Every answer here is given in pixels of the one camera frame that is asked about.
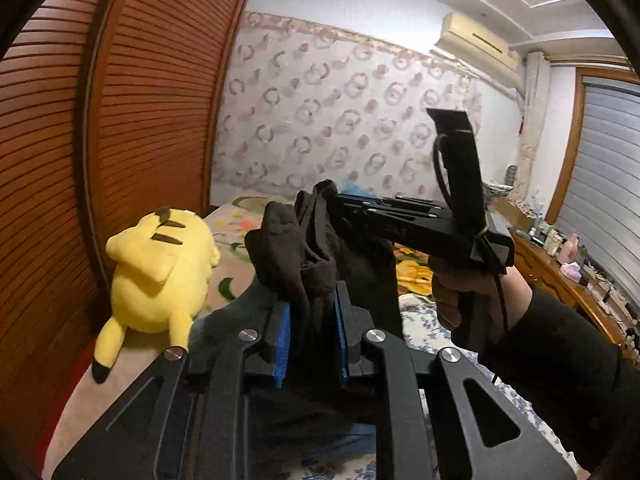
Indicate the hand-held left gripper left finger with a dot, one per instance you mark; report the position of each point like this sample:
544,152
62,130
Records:
281,340

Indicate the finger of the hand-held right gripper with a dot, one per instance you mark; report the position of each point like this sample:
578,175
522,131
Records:
357,220
400,203

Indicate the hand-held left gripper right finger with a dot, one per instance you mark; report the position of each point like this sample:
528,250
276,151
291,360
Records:
342,340

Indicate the black pants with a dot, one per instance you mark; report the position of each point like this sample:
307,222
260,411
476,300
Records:
280,255

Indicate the person's right forearm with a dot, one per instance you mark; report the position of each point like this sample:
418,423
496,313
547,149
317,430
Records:
560,350

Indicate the person's right hand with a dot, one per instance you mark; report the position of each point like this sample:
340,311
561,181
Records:
445,290

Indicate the light blue cloth item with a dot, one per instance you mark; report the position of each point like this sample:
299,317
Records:
352,186

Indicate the cardboard box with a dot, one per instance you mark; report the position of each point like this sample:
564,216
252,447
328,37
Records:
515,215

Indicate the blue floral bed sheet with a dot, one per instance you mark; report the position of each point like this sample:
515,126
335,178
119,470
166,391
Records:
425,325

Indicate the wooden sideboard cabinet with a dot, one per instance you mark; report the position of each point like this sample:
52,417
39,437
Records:
550,270

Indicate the circle patterned curtain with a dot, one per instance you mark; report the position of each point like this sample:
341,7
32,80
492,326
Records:
325,110

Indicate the pink tissue pack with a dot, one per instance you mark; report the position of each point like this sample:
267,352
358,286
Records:
570,270

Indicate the beige lace curtain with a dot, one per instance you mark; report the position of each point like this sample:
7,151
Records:
532,125

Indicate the yellow plush toy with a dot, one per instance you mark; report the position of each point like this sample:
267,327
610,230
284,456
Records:
155,280

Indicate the grey window blind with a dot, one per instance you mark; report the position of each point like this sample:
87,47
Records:
605,170

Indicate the wooden louvred wardrobe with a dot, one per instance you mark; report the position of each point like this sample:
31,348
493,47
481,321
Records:
150,110

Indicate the wooden window frame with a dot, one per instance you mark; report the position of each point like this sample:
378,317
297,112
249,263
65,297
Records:
565,150

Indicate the white wall air conditioner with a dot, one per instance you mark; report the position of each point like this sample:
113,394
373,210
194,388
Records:
470,40

